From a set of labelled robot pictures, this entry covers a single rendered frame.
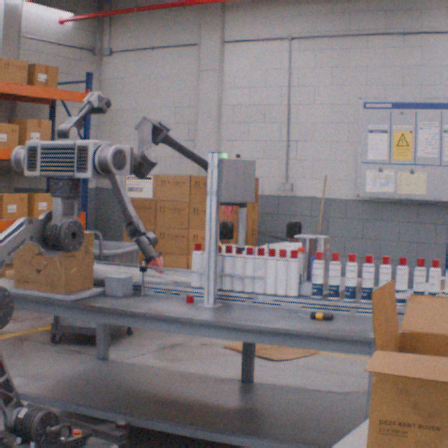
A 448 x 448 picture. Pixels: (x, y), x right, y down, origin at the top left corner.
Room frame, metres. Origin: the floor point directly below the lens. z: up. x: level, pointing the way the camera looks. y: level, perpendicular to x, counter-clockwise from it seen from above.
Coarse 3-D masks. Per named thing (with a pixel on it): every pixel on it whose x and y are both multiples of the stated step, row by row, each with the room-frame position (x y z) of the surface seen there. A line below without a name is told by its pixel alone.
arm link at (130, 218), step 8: (112, 176) 3.67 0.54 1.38; (120, 176) 3.69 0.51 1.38; (112, 184) 3.66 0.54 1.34; (120, 184) 3.65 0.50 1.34; (120, 192) 3.63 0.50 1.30; (120, 200) 3.62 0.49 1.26; (128, 200) 3.63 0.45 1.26; (120, 208) 3.62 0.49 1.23; (128, 208) 3.60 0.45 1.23; (128, 216) 3.58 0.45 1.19; (136, 216) 3.60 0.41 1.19; (128, 224) 3.60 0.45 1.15; (136, 224) 3.56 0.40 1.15; (128, 232) 3.58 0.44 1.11; (136, 232) 3.56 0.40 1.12
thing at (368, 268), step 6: (366, 258) 3.12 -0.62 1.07; (372, 258) 3.12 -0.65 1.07; (366, 264) 3.11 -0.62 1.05; (372, 264) 3.11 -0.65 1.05; (366, 270) 3.10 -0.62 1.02; (372, 270) 3.10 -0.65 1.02; (366, 276) 3.10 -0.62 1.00; (372, 276) 3.11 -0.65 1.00; (366, 282) 3.10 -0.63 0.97; (372, 282) 3.11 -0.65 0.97; (366, 288) 3.10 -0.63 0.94; (372, 288) 3.11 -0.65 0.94; (366, 294) 3.10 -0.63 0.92; (366, 300) 3.10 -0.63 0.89
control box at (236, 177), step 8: (224, 160) 3.21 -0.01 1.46; (232, 160) 3.23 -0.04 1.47; (240, 160) 3.25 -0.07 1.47; (248, 160) 3.27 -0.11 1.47; (224, 168) 3.21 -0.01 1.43; (232, 168) 3.23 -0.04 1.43; (240, 168) 3.25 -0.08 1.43; (248, 168) 3.27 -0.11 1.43; (224, 176) 3.21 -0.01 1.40; (232, 176) 3.23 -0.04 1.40; (240, 176) 3.25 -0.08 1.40; (248, 176) 3.27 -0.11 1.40; (224, 184) 3.21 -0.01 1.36; (232, 184) 3.23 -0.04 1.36; (240, 184) 3.25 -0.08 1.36; (248, 184) 3.27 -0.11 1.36; (224, 192) 3.21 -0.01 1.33; (232, 192) 3.23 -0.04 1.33; (240, 192) 3.25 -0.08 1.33; (248, 192) 3.27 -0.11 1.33; (224, 200) 3.21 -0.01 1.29; (232, 200) 3.23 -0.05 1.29; (240, 200) 3.25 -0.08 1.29; (248, 200) 3.27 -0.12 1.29
